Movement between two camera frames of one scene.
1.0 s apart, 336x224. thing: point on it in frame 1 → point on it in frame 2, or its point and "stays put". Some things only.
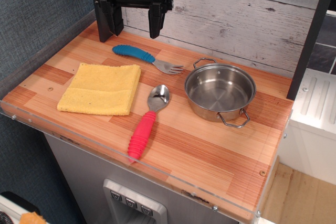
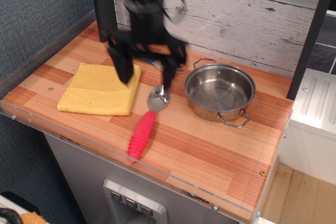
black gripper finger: [156, 17] → [169, 64]
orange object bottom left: [31, 218] stays put
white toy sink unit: [309, 141] stays put
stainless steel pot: [216, 91] stays put
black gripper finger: [109, 18] → [123, 61]
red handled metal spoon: [157, 98] stays put
